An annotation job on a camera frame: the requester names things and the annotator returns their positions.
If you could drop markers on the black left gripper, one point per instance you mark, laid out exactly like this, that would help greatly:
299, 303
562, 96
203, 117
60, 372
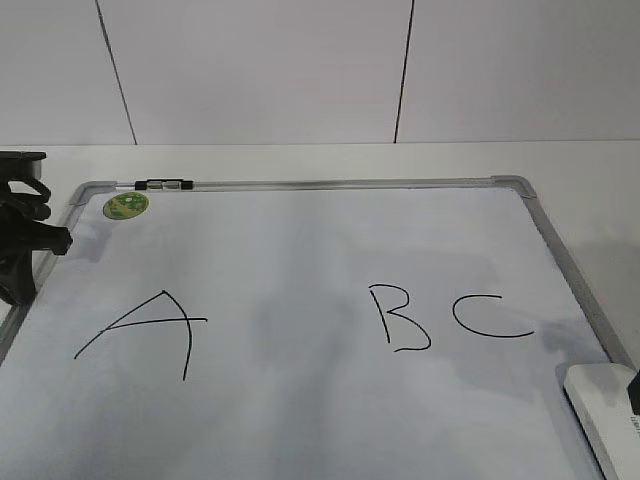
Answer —
17, 282

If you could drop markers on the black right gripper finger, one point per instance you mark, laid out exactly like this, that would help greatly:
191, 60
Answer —
633, 391

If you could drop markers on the white board eraser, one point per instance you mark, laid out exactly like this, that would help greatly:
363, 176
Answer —
598, 396

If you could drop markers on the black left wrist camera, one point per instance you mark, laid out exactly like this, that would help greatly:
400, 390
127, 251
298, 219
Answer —
21, 165

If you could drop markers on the white board with aluminium frame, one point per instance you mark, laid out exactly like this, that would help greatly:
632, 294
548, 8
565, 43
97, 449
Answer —
313, 330

